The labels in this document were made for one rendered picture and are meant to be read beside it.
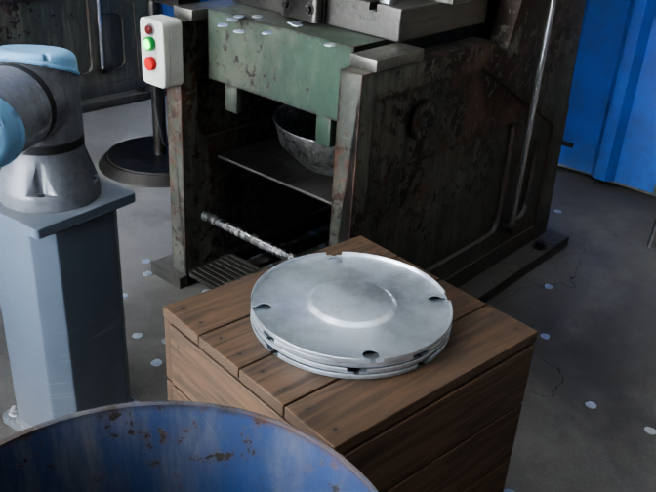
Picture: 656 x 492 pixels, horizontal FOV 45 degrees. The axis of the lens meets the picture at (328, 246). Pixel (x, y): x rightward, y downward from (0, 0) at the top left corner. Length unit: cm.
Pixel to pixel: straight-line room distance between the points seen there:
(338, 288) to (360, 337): 12
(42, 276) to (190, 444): 53
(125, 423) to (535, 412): 99
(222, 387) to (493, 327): 40
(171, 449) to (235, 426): 7
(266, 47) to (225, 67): 14
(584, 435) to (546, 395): 12
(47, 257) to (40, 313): 10
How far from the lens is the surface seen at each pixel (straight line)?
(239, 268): 165
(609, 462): 156
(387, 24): 149
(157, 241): 212
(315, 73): 150
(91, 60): 316
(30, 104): 113
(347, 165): 141
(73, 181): 124
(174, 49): 166
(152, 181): 244
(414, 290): 118
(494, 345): 114
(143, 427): 81
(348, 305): 112
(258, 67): 161
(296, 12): 160
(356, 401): 100
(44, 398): 142
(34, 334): 135
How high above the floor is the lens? 97
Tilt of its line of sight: 28 degrees down
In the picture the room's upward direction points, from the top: 4 degrees clockwise
